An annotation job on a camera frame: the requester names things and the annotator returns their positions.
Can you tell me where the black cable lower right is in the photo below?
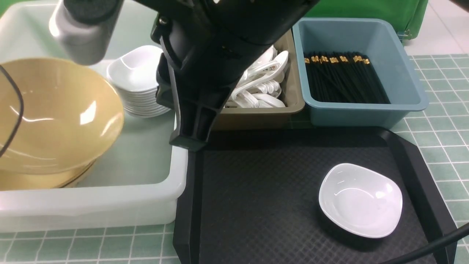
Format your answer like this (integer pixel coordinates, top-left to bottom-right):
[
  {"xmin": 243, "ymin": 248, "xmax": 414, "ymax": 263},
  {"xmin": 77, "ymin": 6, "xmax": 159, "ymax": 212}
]
[{"xmin": 381, "ymin": 222, "xmax": 469, "ymax": 264}]

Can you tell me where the yellow noodle bowl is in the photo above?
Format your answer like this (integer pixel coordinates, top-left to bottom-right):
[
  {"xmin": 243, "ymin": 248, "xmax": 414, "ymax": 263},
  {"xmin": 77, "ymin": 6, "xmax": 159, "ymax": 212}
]
[{"xmin": 0, "ymin": 58, "xmax": 125, "ymax": 175}]

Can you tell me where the black cable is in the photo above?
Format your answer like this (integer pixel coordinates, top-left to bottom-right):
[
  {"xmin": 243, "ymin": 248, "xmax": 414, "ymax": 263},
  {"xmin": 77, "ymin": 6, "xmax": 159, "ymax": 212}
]
[
  {"xmin": 0, "ymin": 65, "xmax": 25, "ymax": 158},
  {"xmin": 381, "ymin": 222, "xmax": 469, "ymax": 264}
]

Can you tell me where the bundle of black chopsticks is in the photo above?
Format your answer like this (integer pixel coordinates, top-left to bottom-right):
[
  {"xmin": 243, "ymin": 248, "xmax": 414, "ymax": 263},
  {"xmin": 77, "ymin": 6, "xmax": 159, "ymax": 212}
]
[{"xmin": 303, "ymin": 52, "xmax": 391, "ymax": 104}]

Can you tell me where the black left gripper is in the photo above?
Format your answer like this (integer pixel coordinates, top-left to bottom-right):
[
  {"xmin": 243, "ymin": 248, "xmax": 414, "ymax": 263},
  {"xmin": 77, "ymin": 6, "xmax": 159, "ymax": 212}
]
[{"xmin": 139, "ymin": 0, "xmax": 318, "ymax": 151}]

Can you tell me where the green checkered tablecloth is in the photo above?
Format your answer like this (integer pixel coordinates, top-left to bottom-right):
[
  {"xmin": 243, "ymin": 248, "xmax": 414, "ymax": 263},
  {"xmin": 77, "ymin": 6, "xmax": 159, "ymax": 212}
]
[{"xmin": 1, "ymin": 54, "xmax": 468, "ymax": 264}]

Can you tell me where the small white sauce dish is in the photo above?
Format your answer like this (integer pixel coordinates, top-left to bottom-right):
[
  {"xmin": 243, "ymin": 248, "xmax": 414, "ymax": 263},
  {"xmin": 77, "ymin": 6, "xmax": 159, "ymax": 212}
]
[{"xmin": 318, "ymin": 163, "xmax": 403, "ymax": 239}]

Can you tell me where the black plastic serving tray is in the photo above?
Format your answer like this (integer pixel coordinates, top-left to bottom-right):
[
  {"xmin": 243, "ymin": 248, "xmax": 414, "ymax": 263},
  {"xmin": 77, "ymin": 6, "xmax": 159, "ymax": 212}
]
[{"xmin": 173, "ymin": 127, "xmax": 456, "ymax": 264}]

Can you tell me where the olive plastic spoon bin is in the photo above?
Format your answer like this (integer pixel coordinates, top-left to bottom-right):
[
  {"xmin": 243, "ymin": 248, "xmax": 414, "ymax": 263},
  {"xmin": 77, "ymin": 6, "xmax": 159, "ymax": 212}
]
[{"xmin": 212, "ymin": 30, "xmax": 305, "ymax": 131}]

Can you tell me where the yellow bowl in tub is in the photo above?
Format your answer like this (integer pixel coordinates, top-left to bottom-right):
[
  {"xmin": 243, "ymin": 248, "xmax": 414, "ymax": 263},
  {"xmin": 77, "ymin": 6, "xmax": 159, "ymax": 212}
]
[{"xmin": 0, "ymin": 161, "xmax": 95, "ymax": 191}]

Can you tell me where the blue plastic chopstick bin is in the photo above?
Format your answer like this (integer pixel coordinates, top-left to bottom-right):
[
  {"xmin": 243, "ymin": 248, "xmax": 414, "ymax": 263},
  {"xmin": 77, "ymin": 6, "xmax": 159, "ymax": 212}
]
[{"xmin": 292, "ymin": 17, "xmax": 429, "ymax": 129}]

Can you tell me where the green fabric backdrop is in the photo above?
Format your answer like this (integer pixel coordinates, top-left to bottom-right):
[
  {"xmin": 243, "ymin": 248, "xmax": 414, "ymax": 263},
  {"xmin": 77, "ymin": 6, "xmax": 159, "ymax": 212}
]
[{"xmin": 1, "ymin": 0, "xmax": 427, "ymax": 45}]

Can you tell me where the pile of white soup spoons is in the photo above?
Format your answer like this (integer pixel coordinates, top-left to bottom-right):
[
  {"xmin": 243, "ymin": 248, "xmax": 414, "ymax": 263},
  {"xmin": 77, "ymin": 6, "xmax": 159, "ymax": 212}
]
[{"xmin": 224, "ymin": 46, "xmax": 289, "ymax": 109}]

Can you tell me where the stack of white sauce dishes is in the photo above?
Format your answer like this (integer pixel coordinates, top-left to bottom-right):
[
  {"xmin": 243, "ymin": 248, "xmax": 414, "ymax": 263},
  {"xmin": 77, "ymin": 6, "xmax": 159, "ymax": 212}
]
[{"xmin": 107, "ymin": 45, "xmax": 170, "ymax": 118}]

